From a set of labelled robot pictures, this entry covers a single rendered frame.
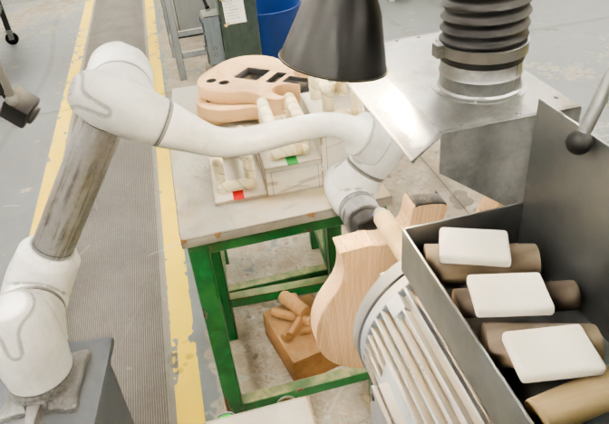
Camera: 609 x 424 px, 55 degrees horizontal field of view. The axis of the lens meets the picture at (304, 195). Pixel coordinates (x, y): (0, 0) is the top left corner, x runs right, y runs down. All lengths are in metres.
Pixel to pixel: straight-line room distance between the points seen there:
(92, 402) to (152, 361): 1.02
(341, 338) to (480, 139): 0.58
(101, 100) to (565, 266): 0.84
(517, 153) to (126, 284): 2.42
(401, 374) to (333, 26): 0.39
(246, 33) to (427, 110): 2.64
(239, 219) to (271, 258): 1.33
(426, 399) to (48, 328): 1.00
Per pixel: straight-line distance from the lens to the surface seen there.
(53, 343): 1.48
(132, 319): 2.75
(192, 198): 1.69
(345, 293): 1.07
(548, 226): 0.68
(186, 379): 2.45
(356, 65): 0.70
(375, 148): 1.30
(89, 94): 1.17
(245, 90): 2.05
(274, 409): 0.90
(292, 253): 2.90
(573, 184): 0.63
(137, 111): 1.17
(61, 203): 1.47
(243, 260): 2.90
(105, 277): 3.02
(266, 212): 1.58
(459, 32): 0.71
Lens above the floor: 1.84
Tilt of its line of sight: 34 degrees down
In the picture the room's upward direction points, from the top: 5 degrees counter-clockwise
